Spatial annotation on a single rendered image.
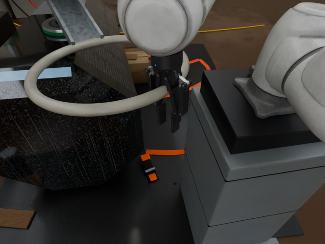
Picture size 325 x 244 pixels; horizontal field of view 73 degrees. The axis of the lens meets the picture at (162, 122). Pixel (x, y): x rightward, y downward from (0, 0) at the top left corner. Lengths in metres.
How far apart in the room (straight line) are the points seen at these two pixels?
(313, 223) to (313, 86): 1.22
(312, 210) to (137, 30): 1.57
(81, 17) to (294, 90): 0.86
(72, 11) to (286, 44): 0.85
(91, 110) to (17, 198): 1.26
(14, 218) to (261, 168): 1.37
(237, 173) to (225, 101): 0.22
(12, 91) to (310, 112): 0.98
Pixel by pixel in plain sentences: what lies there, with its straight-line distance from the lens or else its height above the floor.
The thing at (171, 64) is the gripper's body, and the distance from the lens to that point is 0.50.
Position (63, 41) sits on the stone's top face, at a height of 0.87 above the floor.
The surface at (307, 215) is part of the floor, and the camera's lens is 1.66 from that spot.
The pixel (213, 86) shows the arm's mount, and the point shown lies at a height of 0.89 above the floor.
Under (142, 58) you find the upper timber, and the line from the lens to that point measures 2.26.
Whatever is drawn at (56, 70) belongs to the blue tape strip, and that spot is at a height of 0.85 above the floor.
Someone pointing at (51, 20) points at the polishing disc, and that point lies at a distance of 1.38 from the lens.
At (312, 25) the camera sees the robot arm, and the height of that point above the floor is 1.13.
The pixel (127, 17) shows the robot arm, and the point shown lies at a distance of 0.27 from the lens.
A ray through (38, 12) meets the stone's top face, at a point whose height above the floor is 0.87.
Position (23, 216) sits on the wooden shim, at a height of 0.03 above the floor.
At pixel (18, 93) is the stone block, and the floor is 0.79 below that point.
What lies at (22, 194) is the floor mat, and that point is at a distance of 1.71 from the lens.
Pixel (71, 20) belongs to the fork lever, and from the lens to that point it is 1.07.
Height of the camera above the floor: 1.31
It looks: 44 degrees down
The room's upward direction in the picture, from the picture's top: straight up
